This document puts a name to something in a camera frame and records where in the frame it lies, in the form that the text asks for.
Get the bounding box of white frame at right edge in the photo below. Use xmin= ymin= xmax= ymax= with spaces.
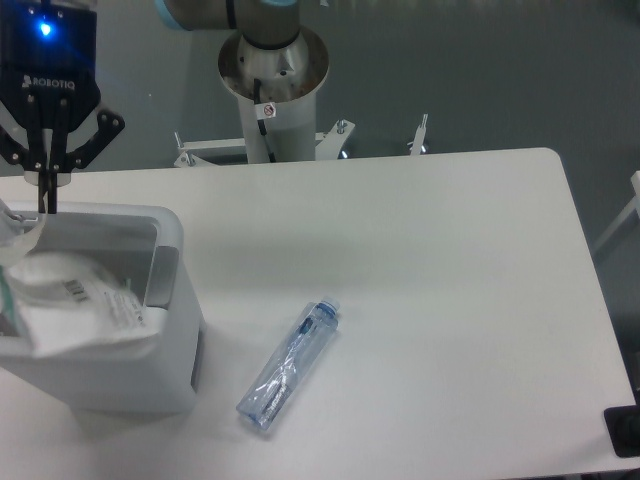
xmin=592 ymin=171 xmax=639 ymax=261

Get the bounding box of white open trash can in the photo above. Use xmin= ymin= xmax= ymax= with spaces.
xmin=1 ymin=202 xmax=205 ymax=414

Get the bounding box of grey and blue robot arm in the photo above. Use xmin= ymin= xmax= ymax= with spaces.
xmin=1 ymin=1 xmax=300 ymax=214

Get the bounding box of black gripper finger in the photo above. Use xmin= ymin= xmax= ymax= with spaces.
xmin=1 ymin=99 xmax=50 ymax=214
xmin=47 ymin=102 xmax=125 ymax=214

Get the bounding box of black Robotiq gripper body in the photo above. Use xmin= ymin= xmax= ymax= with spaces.
xmin=1 ymin=1 xmax=101 ymax=135

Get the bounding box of white plastic packaging bag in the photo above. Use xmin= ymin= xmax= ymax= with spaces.
xmin=1 ymin=212 xmax=165 ymax=358

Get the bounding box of white pedestal base frame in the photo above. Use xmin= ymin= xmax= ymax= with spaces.
xmin=172 ymin=113 xmax=431 ymax=169

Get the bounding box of crushed clear plastic bottle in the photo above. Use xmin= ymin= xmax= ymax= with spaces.
xmin=236 ymin=297 xmax=340 ymax=431

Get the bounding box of black device at table edge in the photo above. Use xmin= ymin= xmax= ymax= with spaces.
xmin=604 ymin=405 xmax=639 ymax=458

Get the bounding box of black cable on pedestal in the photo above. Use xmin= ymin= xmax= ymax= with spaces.
xmin=253 ymin=78 xmax=278 ymax=164

